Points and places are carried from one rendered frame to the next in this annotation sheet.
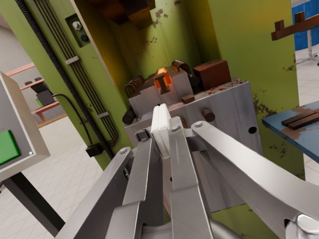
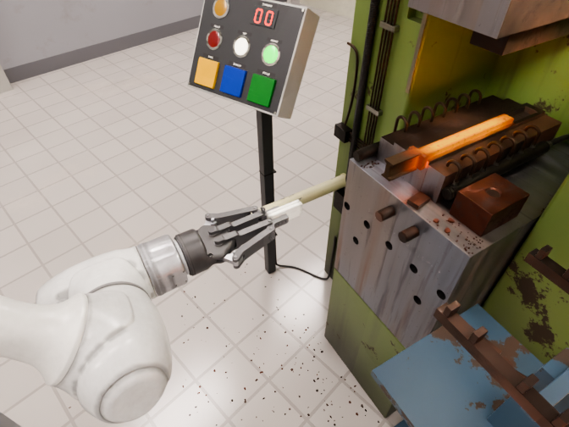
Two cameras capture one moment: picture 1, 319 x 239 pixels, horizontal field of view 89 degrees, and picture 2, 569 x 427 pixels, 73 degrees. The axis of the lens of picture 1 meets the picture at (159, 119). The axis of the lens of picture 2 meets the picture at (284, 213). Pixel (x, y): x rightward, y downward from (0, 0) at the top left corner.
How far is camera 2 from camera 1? 0.61 m
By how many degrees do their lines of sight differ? 48
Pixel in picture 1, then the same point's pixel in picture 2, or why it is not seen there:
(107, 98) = (390, 99)
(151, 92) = not seen: hidden behind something
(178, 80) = (433, 174)
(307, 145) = (422, 343)
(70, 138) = not seen: hidden behind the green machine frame
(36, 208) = (262, 140)
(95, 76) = (397, 63)
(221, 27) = not seen: outside the picture
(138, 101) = (387, 149)
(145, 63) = (532, 70)
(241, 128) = (433, 280)
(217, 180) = (384, 287)
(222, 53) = (555, 199)
